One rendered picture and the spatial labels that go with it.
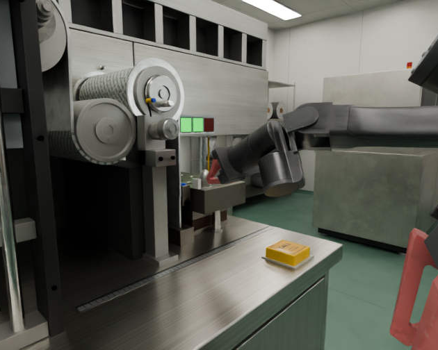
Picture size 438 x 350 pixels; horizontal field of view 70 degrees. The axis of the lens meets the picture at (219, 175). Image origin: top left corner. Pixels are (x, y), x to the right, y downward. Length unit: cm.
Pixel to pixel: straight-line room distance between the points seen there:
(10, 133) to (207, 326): 37
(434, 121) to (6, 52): 57
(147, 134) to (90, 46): 44
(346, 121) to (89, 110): 44
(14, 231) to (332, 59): 523
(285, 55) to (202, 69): 466
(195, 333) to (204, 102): 93
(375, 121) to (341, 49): 491
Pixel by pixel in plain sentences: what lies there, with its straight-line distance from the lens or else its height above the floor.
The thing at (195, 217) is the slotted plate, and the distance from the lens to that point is 82.
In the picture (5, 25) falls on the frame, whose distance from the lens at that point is 49.
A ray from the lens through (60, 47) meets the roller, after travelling 62.
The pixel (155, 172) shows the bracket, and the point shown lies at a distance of 64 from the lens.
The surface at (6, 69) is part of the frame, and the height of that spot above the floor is 125.
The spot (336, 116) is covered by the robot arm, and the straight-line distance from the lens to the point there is 54.
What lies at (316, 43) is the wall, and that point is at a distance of 563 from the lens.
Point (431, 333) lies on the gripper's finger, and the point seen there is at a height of 109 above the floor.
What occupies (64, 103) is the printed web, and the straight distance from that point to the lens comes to 64.
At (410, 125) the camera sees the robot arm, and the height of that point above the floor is 119.
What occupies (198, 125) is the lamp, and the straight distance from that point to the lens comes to 122.
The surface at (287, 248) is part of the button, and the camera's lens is 70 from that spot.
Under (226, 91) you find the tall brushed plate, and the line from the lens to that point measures 135.
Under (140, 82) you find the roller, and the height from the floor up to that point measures 127.
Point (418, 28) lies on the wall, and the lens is 517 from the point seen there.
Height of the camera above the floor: 119
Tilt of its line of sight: 9 degrees down
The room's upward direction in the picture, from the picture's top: straight up
